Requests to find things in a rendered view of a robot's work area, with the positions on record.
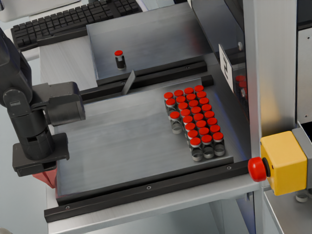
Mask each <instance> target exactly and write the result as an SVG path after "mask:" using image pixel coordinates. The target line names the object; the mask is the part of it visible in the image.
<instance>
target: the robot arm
mask: <svg viewBox="0 0 312 234"><path fill-rule="evenodd" d="M0 104H1V105H2V106H3V107H5V108H7V112H8V115H9V117H10V120H11V122H12V125H13V127H14V130H15V132H16V135H17V137H18V140H19V143H15V144H14V145H13V161H12V167H13V169H14V171H15V172H17V174H18V176H19V177H23V176H28V175H32V176H33V177H35V178H37V179H39V180H41V181H43V182H45V183H46V184H47V185H48V186H50V187H51V188H52V189H53V188H55V177H56V173H57V160H61V159H66V160H67V161H68V160H69V159H70V156H69V151H68V138H67V134H66V133H59V134H55V135H51V132H50V129H49V127H48V124H47V121H46V118H45V115H46V117H47V120H48V122H51V123H52V126H53V127H55V126H60V125H63V124H69V123H73V122H77V121H82V120H86V117H85V110H84V105H83V99H82V97H81V94H80V90H79V88H78V85H77V83H75V82H73V81H71V82H64V83H58V84H50V85H48V83H43V84H38V85H32V70H31V67H30V65H29V63H28V62H27V60H26V59H25V57H24V55H23V54H22V52H21V50H19V51H18V50H17V48H16V47H15V45H14V44H13V42H12V41H11V40H10V39H9V38H8V37H7V36H6V35H5V33H4V32H3V30H2V29H1V27H0ZM42 109H44V111H45V115H44V113H43V110H42Z"/></svg>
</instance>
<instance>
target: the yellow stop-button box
mask: <svg viewBox="0 0 312 234"><path fill-rule="evenodd" d="M260 149H261V159H262V161H263V163H264V164H265V166H266V178H267V180H268V182H269V184H270V186H271V188H272V190H273V193H274V194H275V195H276V196H279V195H283V194H287V193H291V192H295V191H299V190H303V189H305V188H307V189H310V188H312V144H311V142H310V141H309V139H308V137H307V136H306V134H305V132H304V131H303V129H302V128H301V127H300V128H296V129H292V131H286V132H282V133H278V134H274V135H270V136H265V137H262V138H261V139H260Z"/></svg>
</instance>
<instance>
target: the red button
mask: <svg viewBox="0 0 312 234"><path fill-rule="evenodd" d="M248 171H249V174H250V177H251V178H252V179H253V181H254V182H261V181H265V180H266V178H267V176H266V171H267V169H266V166H265V164H264V163H263V161H262V159H261V158H260V157H259V156H258V157H254V158H251V159H250V160H249V161H248Z"/></svg>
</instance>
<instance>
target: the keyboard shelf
mask: <svg viewBox="0 0 312 234"><path fill-rule="evenodd" d="M136 2H137V3H138V5H139V6H140V8H141V9H142V11H143V12H145V11H148V8H147V7H146V5H145V4H144V2H143V1H142V0H136ZM82 5H83V4H82V2H81V1H77V2H74V3H71V4H68V5H64V6H60V7H57V8H54V9H51V10H47V11H44V12H40V13H37V14H33V15H30V16H29V20H30V21H31V22H32V20H35V19H37V20H38V18H42V17H43V18H44V17H45V16H48V15H49V16H50V15H51V14H57V13H59V12H62V13H63V11H65V10H68V11H69V9H72V8H74V9H75V7H79V6H80V7H81V6H82ZM10 29H11V28H9V29H6V30H5V31H4V33H5V35H6V36H7V37H8V38H9V39H10V40H11V41H12V42H13V38H12V34H11V30H10ZM22 54H23V55H24V57H25V59H26V60H27V62H28V61H31V60H34V59H38V58H39V47H35V48H33V49H29V50H26V51H23V52H22Z"/></svg>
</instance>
